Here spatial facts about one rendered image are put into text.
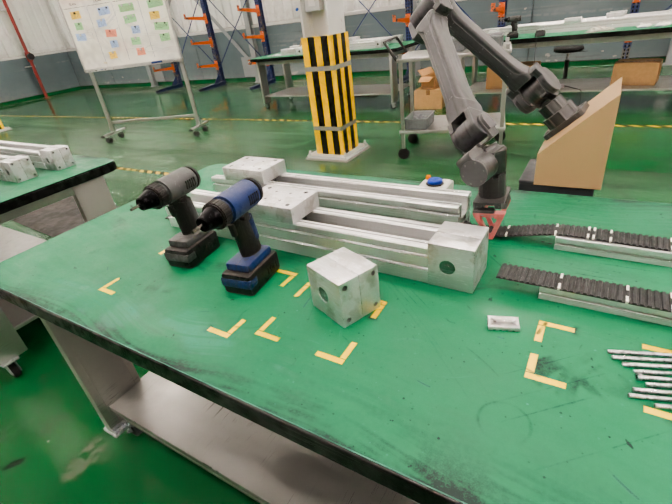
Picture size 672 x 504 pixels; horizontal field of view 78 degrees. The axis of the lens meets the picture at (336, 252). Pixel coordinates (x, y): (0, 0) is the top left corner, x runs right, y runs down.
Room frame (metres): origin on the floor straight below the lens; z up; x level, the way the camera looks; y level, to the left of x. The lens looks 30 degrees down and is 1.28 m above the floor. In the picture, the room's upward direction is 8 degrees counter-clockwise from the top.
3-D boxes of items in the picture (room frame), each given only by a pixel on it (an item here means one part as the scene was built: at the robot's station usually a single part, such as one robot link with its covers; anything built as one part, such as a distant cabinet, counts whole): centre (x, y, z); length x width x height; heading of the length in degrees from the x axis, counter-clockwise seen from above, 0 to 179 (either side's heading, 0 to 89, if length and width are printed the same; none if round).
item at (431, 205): (1.11, 0.01, 0.82); 0.80 x 0.10 x 0.09; 54
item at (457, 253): (0.71, -0.25, 0.83); 0.12 x 0.09 x 0.10; 144
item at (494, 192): (0.85, -0.37, 0.90); 0.10 x 0.07 x 0.07; 148
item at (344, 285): (0.66, -0.02, 0.83); 0.11 x 0.10 x 0.10; 123
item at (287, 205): (0.96, 0.12, 0.87); 0.16 x 0.11 x 0.07; 54
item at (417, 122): (3.89, -1.20, 0.50); 1.03 x 0.55 x 1.01; 67
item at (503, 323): (0.54, -0.27, 0.78); 0.05 x 0.03 x 0.01; 72
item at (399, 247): (0.96, 0.12, 0.82); 0.80 x 0.10 x 0.09; 54
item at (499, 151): (0.85, -0.36, 0.96); 0.07 x 0.06 x 0.07; 136
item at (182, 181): (0.92, 0.37, 0.89); 0.20 x 0.08 x 0.22; 153
